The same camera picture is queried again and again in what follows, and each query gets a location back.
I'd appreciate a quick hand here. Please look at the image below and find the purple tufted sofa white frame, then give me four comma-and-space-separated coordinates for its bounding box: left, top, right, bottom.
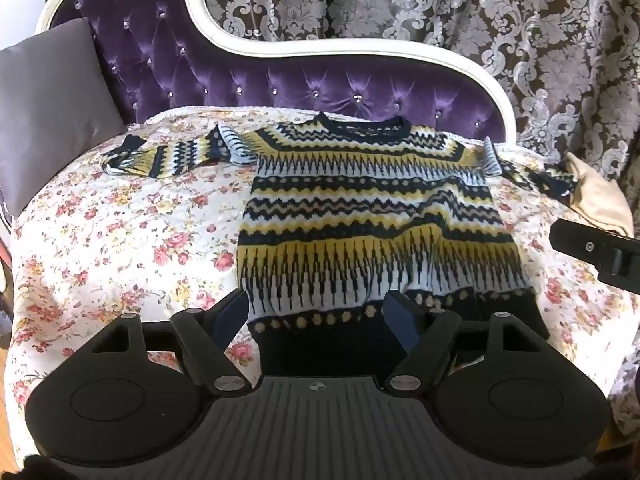
35, 0, 518, 147

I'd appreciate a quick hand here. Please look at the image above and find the brown silver damask curtain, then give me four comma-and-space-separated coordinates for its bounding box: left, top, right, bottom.
65, 0, 640, 226

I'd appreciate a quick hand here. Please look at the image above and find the grey pillow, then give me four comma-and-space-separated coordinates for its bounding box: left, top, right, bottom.
0, 17, 126, 217

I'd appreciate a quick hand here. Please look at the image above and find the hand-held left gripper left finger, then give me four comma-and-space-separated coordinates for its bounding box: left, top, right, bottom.
88, 289, 255, 395

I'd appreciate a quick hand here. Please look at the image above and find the beige cushion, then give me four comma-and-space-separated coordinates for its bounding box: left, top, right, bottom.
564, 152, 636, 239

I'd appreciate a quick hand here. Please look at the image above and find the floral quilted blanket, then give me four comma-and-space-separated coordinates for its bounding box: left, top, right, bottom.
10, 105, 640, 461

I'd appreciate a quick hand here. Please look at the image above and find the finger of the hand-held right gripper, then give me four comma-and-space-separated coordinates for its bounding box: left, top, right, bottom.
548, 218, 640, 288

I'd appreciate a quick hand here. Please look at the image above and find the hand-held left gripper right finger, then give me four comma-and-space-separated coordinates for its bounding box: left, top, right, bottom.
383, 290, 540, 393

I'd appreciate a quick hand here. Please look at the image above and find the navy yellow patterned knit sweater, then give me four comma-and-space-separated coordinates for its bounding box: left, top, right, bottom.
100, 114, 577, 377

